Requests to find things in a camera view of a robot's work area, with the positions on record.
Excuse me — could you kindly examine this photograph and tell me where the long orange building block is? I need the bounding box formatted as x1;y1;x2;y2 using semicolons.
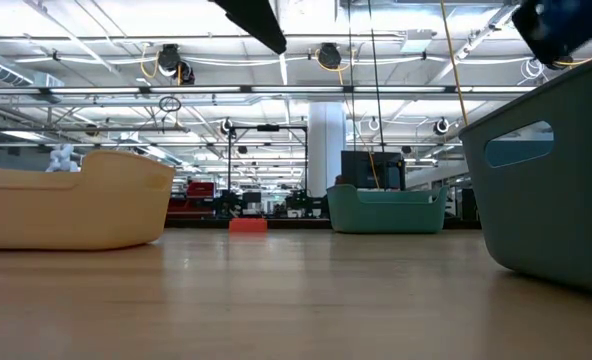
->
227;217;269;234

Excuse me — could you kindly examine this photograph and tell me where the blue building block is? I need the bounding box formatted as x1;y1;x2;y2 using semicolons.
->
511;0;592;67

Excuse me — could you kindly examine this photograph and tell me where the white pillar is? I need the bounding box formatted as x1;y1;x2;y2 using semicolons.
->
307;102;347;199

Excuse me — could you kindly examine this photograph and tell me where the long ceiling light strip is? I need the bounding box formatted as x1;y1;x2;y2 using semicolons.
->
48;85;537;96

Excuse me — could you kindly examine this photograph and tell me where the red tool cabinet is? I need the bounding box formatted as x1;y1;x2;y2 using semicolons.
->
165;181;216;220

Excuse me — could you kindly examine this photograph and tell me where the black monitor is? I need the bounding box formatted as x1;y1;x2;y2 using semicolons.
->
340;150;407;191

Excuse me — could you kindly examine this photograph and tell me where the teal plastic bin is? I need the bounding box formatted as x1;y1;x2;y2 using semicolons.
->
325;183;450;235

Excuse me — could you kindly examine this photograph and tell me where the white plush figure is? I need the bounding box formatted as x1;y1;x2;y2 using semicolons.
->
45;143;83;174

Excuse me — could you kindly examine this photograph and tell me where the yellow plastic bin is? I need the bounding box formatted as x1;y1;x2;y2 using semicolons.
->
0;149;176;252

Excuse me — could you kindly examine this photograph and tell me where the grey-blue plastic bin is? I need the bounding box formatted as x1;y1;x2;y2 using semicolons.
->
458;49;592;299

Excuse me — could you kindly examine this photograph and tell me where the coiled black cable ring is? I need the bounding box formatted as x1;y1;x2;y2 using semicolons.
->
158;95;183;114

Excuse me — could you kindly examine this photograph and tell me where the black hanging cable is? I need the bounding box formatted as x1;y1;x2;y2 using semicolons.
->
367;0;385;151

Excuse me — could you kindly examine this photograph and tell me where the thin yellow hanging cord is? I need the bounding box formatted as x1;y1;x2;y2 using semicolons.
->
338;64;381;190

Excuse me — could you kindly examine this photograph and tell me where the thick yellow hanging cord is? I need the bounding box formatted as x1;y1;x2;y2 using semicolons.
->
439;0;471;126

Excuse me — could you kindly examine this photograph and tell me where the grey ventilation duct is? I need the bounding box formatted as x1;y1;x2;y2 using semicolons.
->
0;49;65;90

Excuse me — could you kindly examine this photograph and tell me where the white cable coil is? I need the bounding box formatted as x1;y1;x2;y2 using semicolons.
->
518;57;548;85

